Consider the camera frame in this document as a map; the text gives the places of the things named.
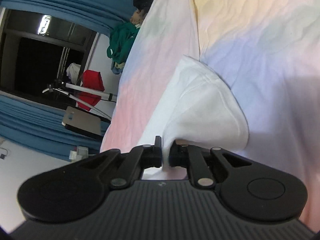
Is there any white hooded sweatshirt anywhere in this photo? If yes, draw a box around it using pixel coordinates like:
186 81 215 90
138 56 249 180

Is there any white stool with black legs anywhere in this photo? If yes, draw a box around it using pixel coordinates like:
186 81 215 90
62 106 103 140

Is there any red cloth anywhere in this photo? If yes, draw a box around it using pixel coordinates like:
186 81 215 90
77 69 105 112

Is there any blue curtain left panel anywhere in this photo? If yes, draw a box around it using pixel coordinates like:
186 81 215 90
1 95 101 161

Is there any green garment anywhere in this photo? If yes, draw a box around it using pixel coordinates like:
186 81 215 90
106 22 139 64

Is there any pastel rainbow bed sheet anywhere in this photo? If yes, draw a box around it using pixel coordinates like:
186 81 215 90
100 0 319 231

